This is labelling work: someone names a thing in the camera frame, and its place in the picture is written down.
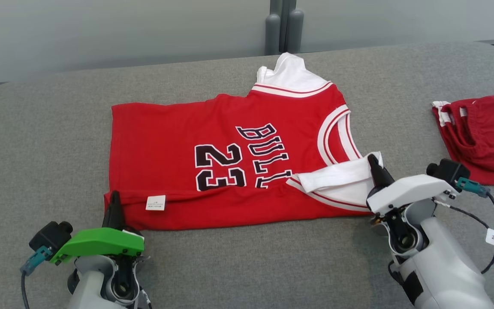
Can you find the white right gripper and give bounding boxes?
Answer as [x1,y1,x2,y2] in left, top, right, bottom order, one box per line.
[366,154,462,215]

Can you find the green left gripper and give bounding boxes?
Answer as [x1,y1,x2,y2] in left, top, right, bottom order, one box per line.
[50,191,145,265]

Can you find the red basketball jersey white sleeves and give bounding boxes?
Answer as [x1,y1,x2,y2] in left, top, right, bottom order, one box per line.
[103,52,385,231]

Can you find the red shorts with white stripes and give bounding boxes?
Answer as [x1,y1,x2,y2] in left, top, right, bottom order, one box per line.
[431,92,494,186]

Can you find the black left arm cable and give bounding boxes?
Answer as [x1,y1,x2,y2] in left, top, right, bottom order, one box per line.
[20,246,53,309]

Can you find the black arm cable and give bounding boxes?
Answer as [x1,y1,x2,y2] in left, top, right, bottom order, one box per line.
[436,177,494,309]
[20,246,53,309]

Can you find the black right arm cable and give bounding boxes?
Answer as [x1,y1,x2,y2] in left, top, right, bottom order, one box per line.
[436,177,494,309]

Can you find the grey partition post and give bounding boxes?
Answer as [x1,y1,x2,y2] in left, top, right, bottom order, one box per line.
[265,0,305,55]

